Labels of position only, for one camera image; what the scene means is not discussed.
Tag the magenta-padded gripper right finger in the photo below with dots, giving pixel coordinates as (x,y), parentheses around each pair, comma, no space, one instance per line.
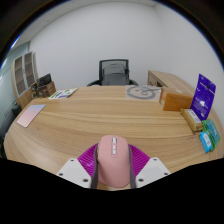
(143,161)

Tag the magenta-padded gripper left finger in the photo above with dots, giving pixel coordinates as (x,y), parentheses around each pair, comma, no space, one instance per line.
(83,163)

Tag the pink computer mouse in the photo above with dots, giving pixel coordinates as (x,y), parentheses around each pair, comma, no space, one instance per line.
(113,163)

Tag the small tan box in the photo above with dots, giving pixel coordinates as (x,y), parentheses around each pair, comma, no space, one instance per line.
(192,119)

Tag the small blue box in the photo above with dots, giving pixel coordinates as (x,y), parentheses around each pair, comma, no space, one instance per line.
(206,141)

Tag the orange brown box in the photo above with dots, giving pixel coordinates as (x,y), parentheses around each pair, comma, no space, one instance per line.
(176,100)

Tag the white green purple sticker sheet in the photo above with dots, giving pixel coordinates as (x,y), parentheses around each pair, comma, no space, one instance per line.
(62,93)

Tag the green packet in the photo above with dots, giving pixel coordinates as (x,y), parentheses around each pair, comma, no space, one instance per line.
(213,132)

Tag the brown cardboard box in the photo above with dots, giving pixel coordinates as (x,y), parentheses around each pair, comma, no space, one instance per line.
(34,91)
(48,90)

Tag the black armchair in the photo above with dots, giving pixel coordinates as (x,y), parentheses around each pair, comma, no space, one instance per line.
(8,123)

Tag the wooden side desk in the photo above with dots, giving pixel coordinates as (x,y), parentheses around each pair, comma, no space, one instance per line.
(170,80)

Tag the purple hanging package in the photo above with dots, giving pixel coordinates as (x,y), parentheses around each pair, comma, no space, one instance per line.
(204,96)

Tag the grey backpack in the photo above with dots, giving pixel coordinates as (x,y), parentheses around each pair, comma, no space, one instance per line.
(115,75)

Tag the black box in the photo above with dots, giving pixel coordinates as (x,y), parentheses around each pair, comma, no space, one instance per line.
(44,80)

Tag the black mesh office chair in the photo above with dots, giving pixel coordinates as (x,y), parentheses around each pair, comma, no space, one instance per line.
(106,63)

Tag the wooden shelf unit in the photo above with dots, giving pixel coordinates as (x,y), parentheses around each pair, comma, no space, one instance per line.
(24,76)

